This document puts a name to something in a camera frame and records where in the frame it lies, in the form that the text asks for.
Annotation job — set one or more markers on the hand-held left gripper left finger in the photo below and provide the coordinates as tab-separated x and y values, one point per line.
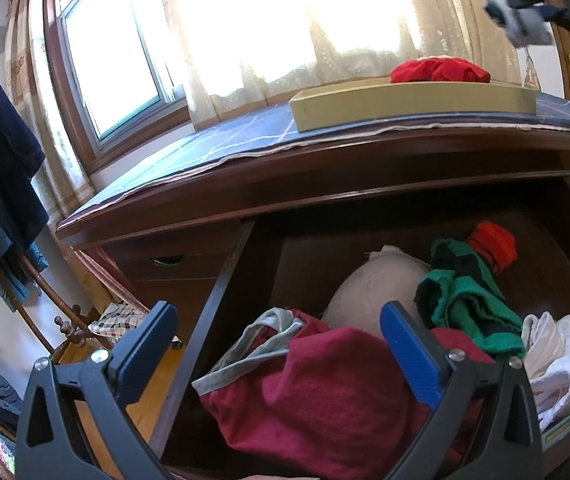
152	355

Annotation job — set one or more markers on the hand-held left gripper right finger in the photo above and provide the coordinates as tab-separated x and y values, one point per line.
410	360

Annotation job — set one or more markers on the grey white underwear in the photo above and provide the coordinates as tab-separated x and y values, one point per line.
527	27

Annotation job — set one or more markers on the green black underwear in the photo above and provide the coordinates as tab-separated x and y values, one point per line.
470	305

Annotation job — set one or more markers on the beige bra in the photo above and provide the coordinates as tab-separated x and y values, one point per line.
370	285

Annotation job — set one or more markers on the dark red underwear grey waistband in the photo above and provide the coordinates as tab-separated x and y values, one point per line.
325	390

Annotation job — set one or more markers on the bright red underwear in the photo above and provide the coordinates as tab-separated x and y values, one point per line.
435	71

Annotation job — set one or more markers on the wide wooden drawer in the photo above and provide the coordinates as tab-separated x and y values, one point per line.
305	270

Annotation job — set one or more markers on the orange-red underwear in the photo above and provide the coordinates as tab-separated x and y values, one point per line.
495	242

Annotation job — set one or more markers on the yellow cardboard tray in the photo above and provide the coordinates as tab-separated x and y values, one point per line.
405	102

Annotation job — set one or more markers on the small wooden drawer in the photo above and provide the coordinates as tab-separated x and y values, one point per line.
200	260

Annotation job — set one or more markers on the plaid cloth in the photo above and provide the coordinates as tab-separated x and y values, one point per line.
117	317

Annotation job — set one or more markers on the pink striped cloth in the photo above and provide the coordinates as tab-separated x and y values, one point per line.
115	280

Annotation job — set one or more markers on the wooden coat rack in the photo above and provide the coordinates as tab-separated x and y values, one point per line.
67	330

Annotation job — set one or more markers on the teal garment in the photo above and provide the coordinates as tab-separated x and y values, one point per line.
37	255

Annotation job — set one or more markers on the small teal box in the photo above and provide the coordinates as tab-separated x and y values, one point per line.
562	430

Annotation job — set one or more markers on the colourful patterned cloth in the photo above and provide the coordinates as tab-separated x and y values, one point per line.
5	460

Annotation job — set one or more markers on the dark wooden dresser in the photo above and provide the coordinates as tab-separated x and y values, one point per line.
365	165

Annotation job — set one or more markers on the patterned cream curtain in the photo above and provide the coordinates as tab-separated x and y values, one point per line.
65	170
205	100

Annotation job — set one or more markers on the dark blue jacket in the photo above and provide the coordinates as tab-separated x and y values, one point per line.
0	185

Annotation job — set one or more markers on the blue checked tablecloth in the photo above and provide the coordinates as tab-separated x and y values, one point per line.
245	132

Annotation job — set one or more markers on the wood-framed window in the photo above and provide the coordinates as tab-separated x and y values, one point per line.
115	60

